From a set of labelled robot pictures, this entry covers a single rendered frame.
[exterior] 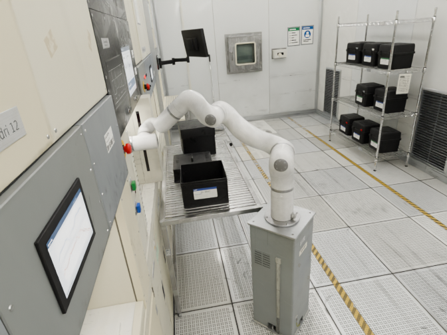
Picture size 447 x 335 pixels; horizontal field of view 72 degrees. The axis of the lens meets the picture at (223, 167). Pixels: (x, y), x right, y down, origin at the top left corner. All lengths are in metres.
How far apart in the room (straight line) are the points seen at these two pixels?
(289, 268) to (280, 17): 5.11
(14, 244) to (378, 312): 2.19
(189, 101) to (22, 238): 1.18
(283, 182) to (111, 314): 0.93
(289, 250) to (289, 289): 0.26
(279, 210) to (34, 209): 1.31
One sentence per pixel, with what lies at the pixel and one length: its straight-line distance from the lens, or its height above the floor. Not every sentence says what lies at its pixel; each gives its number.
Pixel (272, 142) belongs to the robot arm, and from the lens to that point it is 1.56.
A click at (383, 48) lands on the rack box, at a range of 4.11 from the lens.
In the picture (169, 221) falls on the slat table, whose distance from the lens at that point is 1.78.
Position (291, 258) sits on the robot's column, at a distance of 1.67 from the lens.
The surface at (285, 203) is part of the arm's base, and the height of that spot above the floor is 0.88.
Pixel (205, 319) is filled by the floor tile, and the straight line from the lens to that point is 2.24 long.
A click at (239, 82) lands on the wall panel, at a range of 6.08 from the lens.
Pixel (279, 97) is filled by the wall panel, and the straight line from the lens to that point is 6.34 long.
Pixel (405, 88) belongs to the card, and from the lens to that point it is 4.03.
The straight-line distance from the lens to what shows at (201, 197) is 1.82.
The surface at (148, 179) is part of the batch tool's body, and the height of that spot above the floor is 0.89.
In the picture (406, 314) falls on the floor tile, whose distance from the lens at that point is 2.43.
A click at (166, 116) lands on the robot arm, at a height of 1.34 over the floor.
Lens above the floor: 1.72
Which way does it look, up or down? 24 degrees down
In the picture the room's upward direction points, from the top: 5 degrees counter-clockwise
